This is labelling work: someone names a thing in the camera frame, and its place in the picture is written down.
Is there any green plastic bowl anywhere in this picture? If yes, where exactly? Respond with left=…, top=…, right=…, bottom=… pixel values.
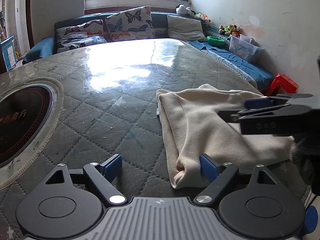
left=207, top=36, right=226, bottom=46

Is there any blue round object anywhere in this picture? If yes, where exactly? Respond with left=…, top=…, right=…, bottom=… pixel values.
left=303, top=204, right=320, bottom=235

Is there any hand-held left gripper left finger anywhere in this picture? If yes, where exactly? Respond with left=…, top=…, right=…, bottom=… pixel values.
left=44, top=154, right=127, bottom=205

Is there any brown door frame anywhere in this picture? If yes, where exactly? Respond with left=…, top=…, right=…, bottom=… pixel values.
left=26, top=0, right=35, bottom=50

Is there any blue sofa cover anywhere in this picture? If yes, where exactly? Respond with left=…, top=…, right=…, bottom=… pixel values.
left=187, top=40, right=275, bottom=88

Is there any blue toy cabinet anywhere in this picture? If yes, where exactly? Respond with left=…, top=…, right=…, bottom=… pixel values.
left=0, top=35, right=18, bottom=71

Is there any red plastic stool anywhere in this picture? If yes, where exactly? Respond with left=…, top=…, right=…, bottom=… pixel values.
left=269, top=74, right=300, bottom=97

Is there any panda plush toy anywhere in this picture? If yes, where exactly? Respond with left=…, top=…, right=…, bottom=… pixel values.
left=176, top=4, right=196, bottom=17

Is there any grey cushion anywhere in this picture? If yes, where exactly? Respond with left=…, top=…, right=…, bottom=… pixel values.
left=167, top=15, right=207, bottom=42

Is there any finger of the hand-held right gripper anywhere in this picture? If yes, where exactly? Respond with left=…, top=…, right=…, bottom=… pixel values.
left=217, top=104, right=293, bottom=124
left=244, top=94, right=314, bottom=109

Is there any clear plastic storage box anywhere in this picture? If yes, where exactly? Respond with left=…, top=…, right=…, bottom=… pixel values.
left=228, top=35, right=263, bottom=63

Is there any blue corner sofa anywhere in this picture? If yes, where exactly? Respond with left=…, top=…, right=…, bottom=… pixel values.
left=22, top=12, right=275, bottom=90

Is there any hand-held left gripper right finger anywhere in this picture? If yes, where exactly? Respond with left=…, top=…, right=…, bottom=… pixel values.
left=194, top=154, right=277, bottom=205

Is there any round black induction cooktop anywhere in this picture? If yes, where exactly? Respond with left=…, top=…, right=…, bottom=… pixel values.
left=0, top=84, right=55, bottom=168

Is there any cream garment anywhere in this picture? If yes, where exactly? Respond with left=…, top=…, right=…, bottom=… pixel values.
left=156, top=84, right=296, bottom=190

